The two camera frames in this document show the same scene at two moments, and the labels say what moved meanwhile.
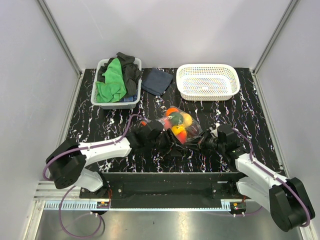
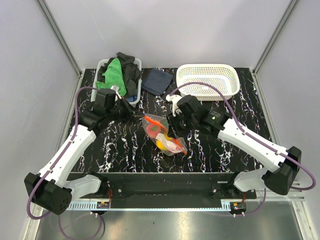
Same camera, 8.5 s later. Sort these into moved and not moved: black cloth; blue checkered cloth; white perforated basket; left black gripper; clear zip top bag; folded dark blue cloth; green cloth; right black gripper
Moved: clear zip top bag; right black gripper; left black gripper
Not moved: blue checkered cloth; black cloth; green cloth; folded dark blue cloth; white perforated basket
